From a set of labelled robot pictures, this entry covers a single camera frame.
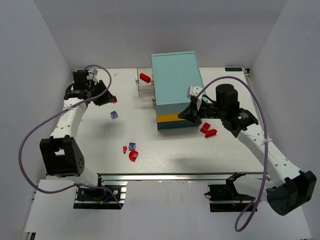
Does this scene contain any red half-round lego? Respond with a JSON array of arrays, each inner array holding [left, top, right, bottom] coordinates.
[[128, 150, 139, 162]]

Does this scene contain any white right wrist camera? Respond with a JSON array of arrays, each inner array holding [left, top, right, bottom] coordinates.
[[186, 85, 206, 111]]

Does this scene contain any red sloped lego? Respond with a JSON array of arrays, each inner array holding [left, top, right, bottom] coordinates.
[[200, 122, 211, 134]]

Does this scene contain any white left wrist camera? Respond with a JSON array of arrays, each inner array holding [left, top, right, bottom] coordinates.
[[86, 68, 98, 83]]

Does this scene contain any transparent orange-slot drawer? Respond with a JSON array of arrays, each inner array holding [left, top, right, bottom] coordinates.
[[135, 68, 155, 97]]

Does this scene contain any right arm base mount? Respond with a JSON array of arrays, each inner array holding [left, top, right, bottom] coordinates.
[[204, 172, 260, 213]]

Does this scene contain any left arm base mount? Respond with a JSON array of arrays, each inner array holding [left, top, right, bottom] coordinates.
[[73, 180, 127, 210]]

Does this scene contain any blue label right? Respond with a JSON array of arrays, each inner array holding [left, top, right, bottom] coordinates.
[[224, 67, 243, 72]]

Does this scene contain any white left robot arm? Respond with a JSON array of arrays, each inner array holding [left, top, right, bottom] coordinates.
[[39, 68, 117, 187]]

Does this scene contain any red transparent rectangular lego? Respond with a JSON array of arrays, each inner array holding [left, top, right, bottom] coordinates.
[[139, 73, 151, 83]]

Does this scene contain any small red wedge lego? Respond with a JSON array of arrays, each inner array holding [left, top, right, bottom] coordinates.
[[122, 146, 127, 154]]

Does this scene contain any stacked teal yellow drawer cabinet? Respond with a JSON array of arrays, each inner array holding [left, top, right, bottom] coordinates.
[[151, 51, 204, 131]]

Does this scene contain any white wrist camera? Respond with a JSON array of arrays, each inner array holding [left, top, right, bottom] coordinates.
[[186, 85, 206, 111], [86, 68, 98, 83]]

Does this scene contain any red curved lego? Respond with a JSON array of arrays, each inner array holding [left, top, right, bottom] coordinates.
[[205, 128, 218, 138]]

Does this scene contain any purple square lego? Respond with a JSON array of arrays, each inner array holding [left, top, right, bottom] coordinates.
[[110, 111, 119, 120], [128, 142, 136, 151]]

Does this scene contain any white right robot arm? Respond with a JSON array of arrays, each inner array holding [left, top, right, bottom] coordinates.
[[178, 83, 317, 216]]

